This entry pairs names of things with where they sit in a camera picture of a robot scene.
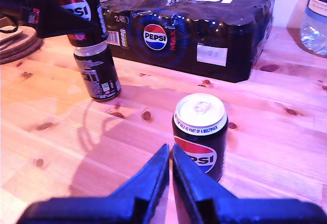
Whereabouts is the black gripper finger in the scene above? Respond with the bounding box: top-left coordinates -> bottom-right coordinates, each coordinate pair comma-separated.
25,0 -> 102,40
172,144 -> 238,224
108,143 -> 170,224

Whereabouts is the shrink-wrapped Pepsi Max can pack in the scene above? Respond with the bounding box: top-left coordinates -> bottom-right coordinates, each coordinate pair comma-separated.
101,0 -> 276,83

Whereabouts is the large clear water bottle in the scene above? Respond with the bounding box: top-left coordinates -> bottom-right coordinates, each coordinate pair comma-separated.
300,0 -> 327,57

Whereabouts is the black Pepsi Max can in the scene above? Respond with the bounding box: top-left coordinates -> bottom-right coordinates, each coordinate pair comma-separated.
172,93 -> 229,183
73,39 -> 122,102
49,0 -> 108,48

